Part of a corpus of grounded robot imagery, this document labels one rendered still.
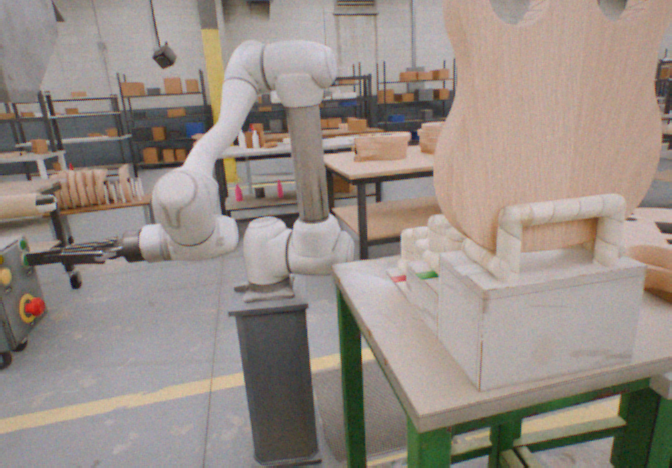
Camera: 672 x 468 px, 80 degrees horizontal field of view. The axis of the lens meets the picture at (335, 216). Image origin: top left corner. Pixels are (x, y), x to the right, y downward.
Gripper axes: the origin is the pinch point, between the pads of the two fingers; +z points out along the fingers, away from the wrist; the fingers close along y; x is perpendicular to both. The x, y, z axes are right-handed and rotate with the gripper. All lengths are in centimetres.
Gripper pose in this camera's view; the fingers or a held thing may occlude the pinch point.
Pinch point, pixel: (46, 256)
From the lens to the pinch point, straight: 110.2
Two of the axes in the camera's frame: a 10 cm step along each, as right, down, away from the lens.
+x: -0.6, -9.6, -2.8
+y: -2.3, -2.6, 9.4
